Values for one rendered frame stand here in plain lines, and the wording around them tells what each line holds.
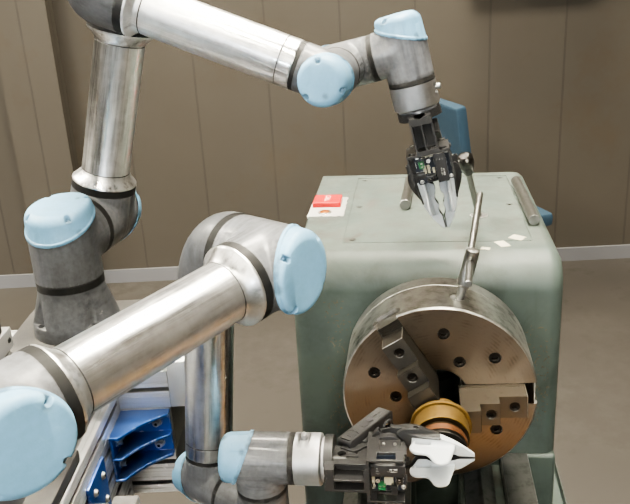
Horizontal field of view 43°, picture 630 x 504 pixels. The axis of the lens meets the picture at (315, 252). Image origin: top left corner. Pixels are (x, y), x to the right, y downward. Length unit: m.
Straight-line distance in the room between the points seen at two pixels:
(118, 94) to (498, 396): 0.81
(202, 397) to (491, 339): 0.46
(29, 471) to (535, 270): 0.91
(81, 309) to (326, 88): 0.58
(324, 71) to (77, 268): 0.54
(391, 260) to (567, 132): 3.32
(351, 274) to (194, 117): 3.16
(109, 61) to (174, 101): 3.10
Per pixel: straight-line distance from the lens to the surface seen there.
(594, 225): 4.87
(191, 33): 1.21
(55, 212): 1.39
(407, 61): 1.27
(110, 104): 1.43
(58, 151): 4.60
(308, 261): 1.05
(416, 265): 1.41
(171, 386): 1.43
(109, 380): 0.90
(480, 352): 1.29
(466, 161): 1.50
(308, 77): 1.15
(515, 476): 1.52
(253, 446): 1.17
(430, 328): 1.27
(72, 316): 1.41
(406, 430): 1.16
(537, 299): 1.43
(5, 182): 4.87
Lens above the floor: 1.76
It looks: 21 degrees down
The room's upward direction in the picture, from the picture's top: 3 degrees counter-clockwise
